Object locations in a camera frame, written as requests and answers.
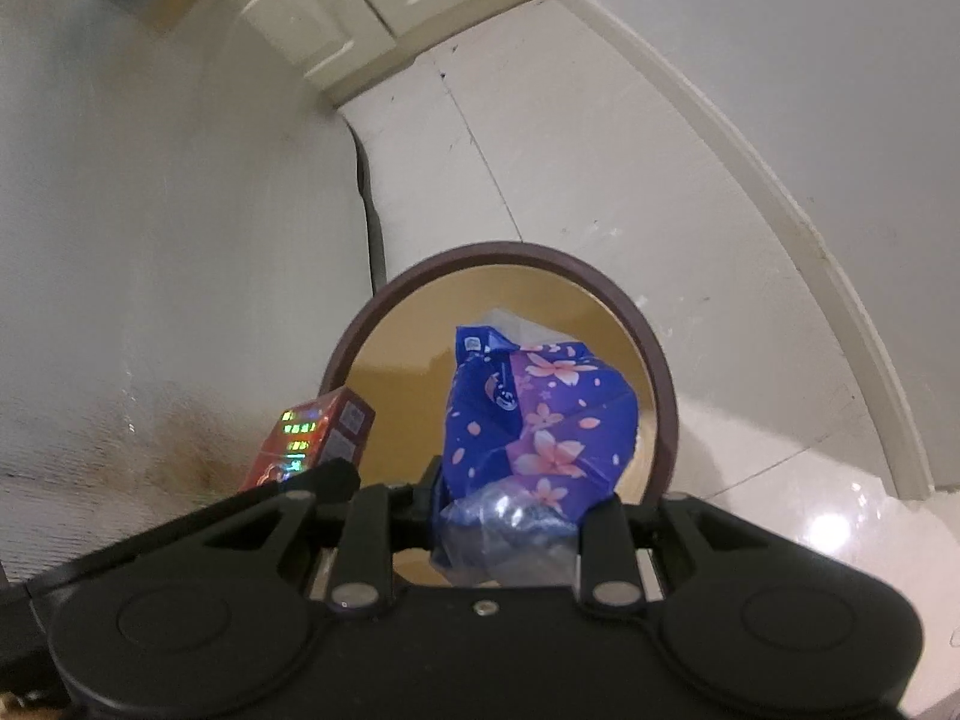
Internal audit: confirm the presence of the black floor cable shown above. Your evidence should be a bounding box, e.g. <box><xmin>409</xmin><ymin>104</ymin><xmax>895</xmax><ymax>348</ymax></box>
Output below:
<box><xmin>341</xmin><ymin>116</ymin><xmax>389</xmax><ymax>297</ymax></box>

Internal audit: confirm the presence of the blue floral snack wrapper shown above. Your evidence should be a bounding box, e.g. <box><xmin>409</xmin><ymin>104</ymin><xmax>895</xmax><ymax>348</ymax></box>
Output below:
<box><xmin>431</xmin><ymin>325</ymin><xmax>640</xmax><ymax>590</ymax></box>

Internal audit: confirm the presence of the red holographic box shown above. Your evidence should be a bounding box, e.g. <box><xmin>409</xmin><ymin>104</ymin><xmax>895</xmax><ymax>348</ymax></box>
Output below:
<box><xmin>240</xmin><ymin>385</ymin><xmax>376</xmax><ymax>496</ymax></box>

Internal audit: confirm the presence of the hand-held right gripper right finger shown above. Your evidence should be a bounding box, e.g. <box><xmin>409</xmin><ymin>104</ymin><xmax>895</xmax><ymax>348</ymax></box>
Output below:
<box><xmin>576</xmin><ymin>495</ymin><xmax>781</xmax><ymax>610</ymax></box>

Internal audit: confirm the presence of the silver-sided table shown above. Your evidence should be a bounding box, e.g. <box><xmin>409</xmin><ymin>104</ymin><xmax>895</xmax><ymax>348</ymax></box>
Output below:
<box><xmin>0</xmin><ymin>0</ymin><xmax>387</xmax><ymax>586</ymax></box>

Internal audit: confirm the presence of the tan trash bin brown rim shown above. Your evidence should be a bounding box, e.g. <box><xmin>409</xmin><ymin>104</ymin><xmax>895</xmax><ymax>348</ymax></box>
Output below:
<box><xmin>321</xmin><ymin>241</ymin><xmax>682</xmax><ymax>590</ymax></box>

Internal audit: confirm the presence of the clear plastic wrapper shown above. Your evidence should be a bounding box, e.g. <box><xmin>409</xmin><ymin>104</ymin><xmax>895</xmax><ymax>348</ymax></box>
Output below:
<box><xmin>480</xmin><ymin>306</ymin><xmax>560</xmax><ymax>350</ymax></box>

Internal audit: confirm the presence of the cream floor cabinet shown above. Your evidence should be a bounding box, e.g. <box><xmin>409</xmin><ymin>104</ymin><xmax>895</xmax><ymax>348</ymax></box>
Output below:
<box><xmin>214</xmin><ymin>0</ymin><xmax>552</xmax><ymax>102</ymax></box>

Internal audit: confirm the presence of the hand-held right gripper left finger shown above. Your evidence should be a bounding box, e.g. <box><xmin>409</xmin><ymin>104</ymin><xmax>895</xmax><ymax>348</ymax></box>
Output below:
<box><xmin>150</xmin><ymin>457</ymin><xmax>445</xmax><ymax>610</ymax></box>

